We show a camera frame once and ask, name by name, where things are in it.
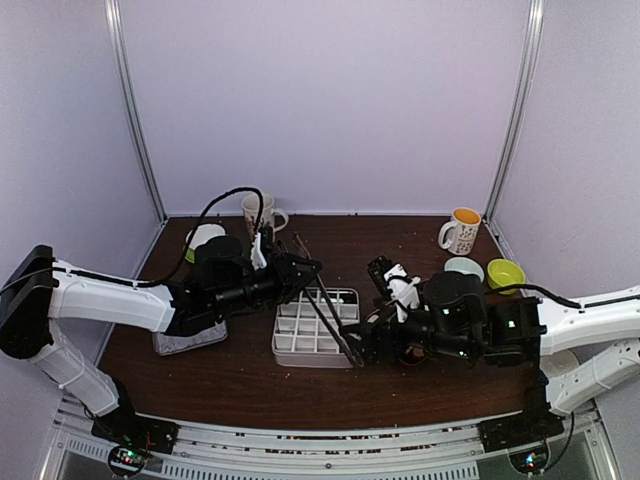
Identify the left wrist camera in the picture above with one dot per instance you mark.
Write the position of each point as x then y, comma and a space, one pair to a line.
261, 247

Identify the yellow interior mug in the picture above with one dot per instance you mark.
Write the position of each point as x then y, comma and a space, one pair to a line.
458, 235

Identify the tall coral print mug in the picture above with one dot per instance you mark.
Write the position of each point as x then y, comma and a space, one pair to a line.
262, 211

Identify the white bowl off table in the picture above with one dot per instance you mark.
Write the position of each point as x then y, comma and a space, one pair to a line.
558, 363

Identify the white divided tin box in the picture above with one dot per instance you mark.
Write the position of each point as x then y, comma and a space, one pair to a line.
301, 340

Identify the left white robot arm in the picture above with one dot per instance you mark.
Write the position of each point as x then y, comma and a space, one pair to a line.
223, 282

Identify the lime green bowl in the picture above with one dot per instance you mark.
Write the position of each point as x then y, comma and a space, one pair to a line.
503, 274

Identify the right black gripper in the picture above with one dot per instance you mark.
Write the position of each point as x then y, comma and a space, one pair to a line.
369, 335

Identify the front metal rail base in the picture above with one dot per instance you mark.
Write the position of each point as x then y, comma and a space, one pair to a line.
440, 451

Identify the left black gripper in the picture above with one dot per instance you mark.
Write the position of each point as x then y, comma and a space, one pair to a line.
289, 280

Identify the green saucer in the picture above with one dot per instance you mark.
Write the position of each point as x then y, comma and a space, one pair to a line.
190, 254

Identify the light blue bowl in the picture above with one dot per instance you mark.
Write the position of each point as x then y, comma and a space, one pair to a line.
465, 266

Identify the red chocolate tray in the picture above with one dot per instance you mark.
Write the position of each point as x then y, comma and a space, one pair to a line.
415, 331

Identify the bunny print tin lid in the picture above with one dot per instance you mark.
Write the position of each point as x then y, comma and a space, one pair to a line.
165, 345

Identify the white bowl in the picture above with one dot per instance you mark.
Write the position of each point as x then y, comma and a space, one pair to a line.
202, 234

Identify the right aluminium frame post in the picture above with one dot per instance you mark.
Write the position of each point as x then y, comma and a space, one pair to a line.
529, 59

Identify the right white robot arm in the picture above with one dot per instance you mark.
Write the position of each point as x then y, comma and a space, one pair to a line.
583, 347

